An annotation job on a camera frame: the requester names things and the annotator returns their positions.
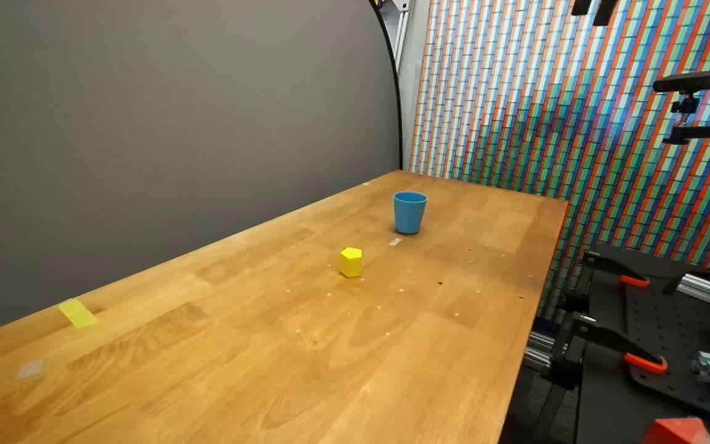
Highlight yellow block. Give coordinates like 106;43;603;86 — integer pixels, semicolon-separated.
339;243;367;280

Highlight light blue plastic cup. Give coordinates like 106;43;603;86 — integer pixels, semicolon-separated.
392;190;429;236

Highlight red block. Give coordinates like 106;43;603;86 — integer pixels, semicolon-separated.
642;413;710;444

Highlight multicolour patterned backdrop panel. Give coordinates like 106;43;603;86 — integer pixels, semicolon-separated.
407;0;710;299

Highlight yellow tape strip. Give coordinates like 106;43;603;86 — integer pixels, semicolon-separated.
58;299;102;333

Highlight thick black curved cable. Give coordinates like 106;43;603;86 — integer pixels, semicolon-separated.
370;0;407;173

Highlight grey metal frame bracket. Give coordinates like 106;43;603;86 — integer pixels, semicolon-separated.
372;0;417;73

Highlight aluminium extrusion rail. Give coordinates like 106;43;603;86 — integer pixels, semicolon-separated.
673;270;710;307
524;331;569;371

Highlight black clamp with orange handle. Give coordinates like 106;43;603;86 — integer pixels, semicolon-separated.
579;249;654;292
569;311;672;378

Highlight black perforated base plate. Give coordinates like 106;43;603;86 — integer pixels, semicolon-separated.
526;243;710;444

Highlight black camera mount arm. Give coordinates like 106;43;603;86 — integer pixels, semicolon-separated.
661;90;710;151

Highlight black camera on mount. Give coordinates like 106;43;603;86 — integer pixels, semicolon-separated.
651;66;710;95

